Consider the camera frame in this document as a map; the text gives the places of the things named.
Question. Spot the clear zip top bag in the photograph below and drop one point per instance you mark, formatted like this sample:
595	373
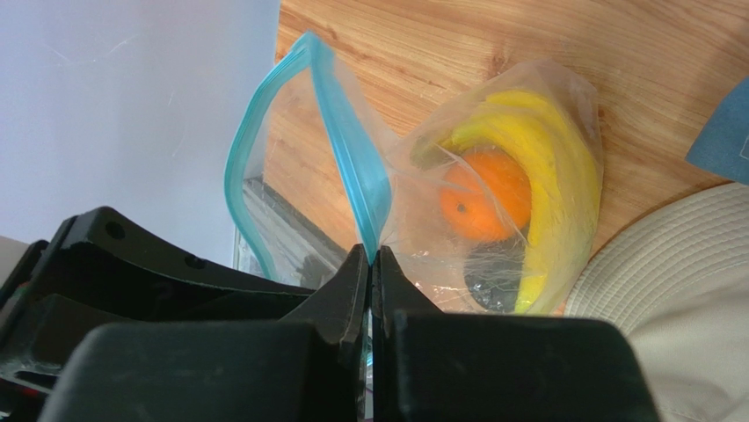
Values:
309	173

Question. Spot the plaid pillow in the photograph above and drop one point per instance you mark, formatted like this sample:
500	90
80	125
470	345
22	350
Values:
721	147

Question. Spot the orange fake orange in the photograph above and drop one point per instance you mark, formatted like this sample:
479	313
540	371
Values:
486	196

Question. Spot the yellow fake fruit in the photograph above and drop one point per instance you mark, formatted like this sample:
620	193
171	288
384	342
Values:
565	179

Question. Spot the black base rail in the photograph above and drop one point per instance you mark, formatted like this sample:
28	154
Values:
101	268

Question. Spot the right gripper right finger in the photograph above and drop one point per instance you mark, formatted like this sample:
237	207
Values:
430	365

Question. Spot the beige bucket hat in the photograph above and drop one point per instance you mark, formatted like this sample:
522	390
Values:
675	284

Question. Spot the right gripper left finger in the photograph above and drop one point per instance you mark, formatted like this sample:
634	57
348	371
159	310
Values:
310	365

